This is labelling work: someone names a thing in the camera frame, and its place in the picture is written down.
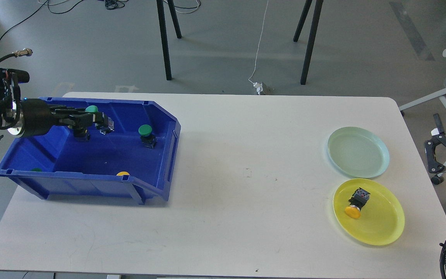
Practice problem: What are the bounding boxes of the white power adapter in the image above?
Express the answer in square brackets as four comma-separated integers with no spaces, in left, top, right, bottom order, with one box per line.
[252,82,274,95]

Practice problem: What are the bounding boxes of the black tripod leg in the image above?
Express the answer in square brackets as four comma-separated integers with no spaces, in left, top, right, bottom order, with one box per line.
[156,0,182,81]
[293,0,324,85]

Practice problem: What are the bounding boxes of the black cables on floor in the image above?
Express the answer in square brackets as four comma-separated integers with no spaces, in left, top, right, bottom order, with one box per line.
[0,0,202,66]

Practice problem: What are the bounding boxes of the yellow push button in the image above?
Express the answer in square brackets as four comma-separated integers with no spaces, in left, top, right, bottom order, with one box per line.
[345,188,371,219]

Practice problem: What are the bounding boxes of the blue plastic storage bin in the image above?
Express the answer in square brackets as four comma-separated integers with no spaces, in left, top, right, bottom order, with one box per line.
[0,97,181,205]

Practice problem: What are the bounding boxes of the yellow plate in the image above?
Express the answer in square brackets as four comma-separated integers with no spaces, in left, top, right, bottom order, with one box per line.
[332,178,405,246]

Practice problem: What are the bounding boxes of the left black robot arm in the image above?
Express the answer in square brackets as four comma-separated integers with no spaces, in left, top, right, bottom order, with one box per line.
[0,48,114,141]

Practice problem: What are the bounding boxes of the black tripod leg left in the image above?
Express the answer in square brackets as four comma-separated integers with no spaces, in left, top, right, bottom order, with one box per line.
[156,0,182,81]

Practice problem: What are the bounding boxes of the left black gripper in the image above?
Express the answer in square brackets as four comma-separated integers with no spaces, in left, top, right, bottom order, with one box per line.
[7,99,107,138]

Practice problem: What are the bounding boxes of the light green plate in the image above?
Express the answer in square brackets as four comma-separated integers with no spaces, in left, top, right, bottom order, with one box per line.
[326,126,391,179]

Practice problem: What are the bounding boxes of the green push button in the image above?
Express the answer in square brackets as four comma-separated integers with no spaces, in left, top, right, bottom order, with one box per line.
[138,124,156,149]
[85,105,115,135]

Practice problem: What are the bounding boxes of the black tripod leg right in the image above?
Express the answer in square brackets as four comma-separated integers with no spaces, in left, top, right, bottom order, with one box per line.
[293,0,324,85]

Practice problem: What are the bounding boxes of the yellow button at bin front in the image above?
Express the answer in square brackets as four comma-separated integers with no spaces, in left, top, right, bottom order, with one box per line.
[117,171,130,176]

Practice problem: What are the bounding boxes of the white cable on floor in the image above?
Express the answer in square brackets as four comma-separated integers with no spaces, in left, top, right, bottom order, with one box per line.
[249,0,270,84]

